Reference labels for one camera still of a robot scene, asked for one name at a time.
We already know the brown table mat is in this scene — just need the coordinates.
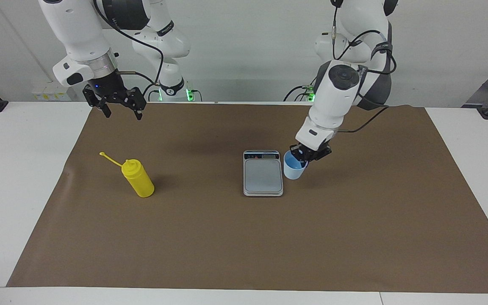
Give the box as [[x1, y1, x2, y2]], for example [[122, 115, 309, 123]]
[[6, 103, 488, 294]]

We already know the black base power cable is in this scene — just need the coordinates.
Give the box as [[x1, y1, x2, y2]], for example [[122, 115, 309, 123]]
[[283, 85, 316, 102], [141, 83, 162, 102]]

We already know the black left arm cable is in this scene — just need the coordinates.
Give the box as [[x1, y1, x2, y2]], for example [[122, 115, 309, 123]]
[[331, 0, 397, 134]]

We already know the silver digital kitchen scale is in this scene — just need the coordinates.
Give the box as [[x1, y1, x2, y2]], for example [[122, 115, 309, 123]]
[[243, 150, 284, 197]]

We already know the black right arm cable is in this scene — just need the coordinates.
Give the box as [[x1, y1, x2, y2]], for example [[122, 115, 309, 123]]
[[94, 0, 165, 97]]

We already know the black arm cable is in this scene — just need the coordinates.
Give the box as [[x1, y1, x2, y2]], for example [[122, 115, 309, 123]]
[[94, 0, 165, 97], [331, 0, 397, 134]]

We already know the yellow squeeze bottle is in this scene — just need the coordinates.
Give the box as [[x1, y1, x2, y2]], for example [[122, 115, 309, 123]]
[[99, 152, 155, 198]]

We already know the white box with yellow labels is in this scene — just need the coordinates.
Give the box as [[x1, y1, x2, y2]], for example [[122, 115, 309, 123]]
[[31, 87, 72, 101]]

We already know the light blue plastic cup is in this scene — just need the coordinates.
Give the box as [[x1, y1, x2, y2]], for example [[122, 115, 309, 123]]
[[283, 151, 308, 180]]

